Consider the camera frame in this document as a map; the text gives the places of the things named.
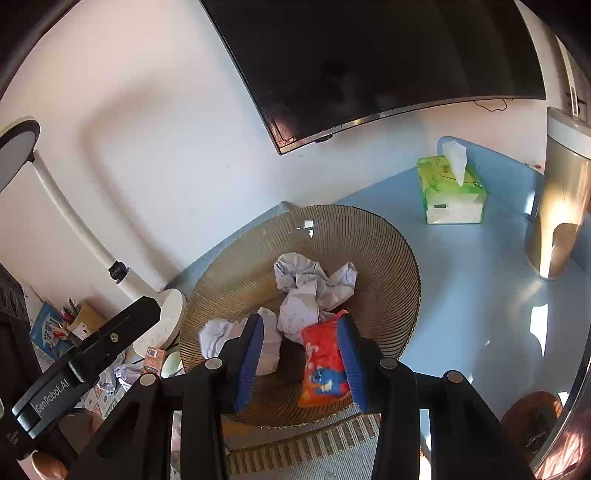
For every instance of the gold insulated bottle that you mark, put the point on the gold insulated bottle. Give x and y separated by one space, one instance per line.
558 198

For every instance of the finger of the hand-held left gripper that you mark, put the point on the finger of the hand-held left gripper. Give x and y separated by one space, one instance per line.
120 330

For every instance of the brown paper pen holder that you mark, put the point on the brown paper pen holder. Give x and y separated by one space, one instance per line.
90 321

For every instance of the pink small box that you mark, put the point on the pink small box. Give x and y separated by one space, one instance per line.
154 359

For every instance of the woven basket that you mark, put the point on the woven basket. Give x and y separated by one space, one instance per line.
369 258

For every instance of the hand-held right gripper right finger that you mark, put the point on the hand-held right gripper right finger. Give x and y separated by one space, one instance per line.
352 364

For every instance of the white desk lamp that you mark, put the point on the white desk lamp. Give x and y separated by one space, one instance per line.
138 282

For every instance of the light blue desk mat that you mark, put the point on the light blue desk mat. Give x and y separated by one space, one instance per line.
461 286

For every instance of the red snack packet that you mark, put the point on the red snack packet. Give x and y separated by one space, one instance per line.
323 360

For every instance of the green tissue pack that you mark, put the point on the green tissue pack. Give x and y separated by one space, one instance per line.
455 203

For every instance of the black wall television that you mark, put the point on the black wall television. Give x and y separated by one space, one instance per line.
369 60

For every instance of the white paper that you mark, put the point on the white paper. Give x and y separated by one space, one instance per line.
304 295
217 337
124 374

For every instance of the person's left hand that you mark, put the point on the person's left hand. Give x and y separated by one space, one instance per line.
81 427

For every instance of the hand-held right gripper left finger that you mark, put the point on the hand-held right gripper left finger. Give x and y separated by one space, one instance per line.
247 360

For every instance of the blue cover book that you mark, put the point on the blue cover book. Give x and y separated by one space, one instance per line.
46 330

